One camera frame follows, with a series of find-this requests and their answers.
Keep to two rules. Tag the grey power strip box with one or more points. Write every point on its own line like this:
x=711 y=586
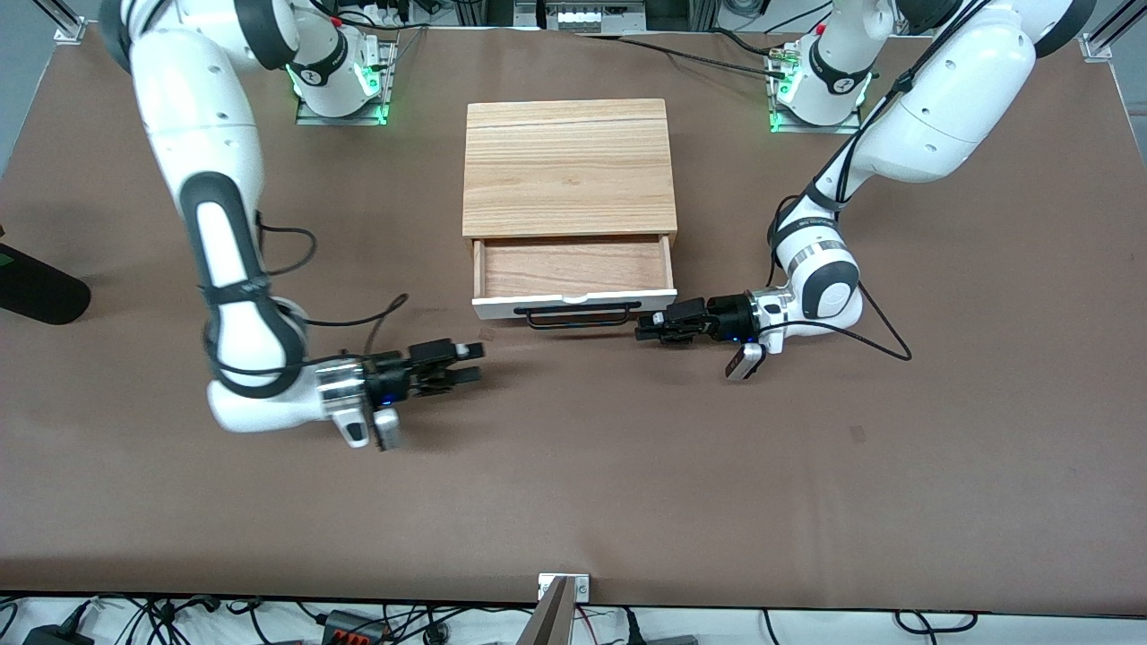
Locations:
x=591 y=16

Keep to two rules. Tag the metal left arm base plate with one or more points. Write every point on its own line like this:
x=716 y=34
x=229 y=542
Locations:
x=815 y=129

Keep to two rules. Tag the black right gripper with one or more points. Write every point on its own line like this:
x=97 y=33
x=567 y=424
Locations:
x=392 y=382

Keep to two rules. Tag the wooden drawer cabinet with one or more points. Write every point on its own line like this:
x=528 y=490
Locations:
x=569 y=170

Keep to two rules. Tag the orange and black device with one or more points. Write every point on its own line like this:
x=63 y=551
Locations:
x=354 y=627

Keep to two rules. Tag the white-fronted wooden drawer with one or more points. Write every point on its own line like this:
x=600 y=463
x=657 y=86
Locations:
x=573 y=267

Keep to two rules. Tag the white power strip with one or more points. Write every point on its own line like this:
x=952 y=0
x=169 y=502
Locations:
x=385 y=13

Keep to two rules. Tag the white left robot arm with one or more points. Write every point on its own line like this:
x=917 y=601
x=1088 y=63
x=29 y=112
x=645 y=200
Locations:
x=950 y=107

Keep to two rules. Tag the silver table edge bracket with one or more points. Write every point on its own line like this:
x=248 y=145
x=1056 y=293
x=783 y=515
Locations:
x=578 y=587

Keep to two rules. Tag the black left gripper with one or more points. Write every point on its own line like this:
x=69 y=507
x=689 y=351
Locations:
x=732 y=316

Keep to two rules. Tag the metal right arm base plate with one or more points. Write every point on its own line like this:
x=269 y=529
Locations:
x=387 y=81

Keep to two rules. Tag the black power adapter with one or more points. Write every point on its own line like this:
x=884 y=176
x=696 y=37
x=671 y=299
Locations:
x=54 y=637

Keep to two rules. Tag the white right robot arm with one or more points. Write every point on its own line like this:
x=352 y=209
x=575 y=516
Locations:
x=206 y=116

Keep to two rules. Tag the grey slanted post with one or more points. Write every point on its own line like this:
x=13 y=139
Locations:
x=548 y=623

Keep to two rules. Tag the black ribbed cylinder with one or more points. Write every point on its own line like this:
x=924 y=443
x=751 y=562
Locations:
x=40 y=287

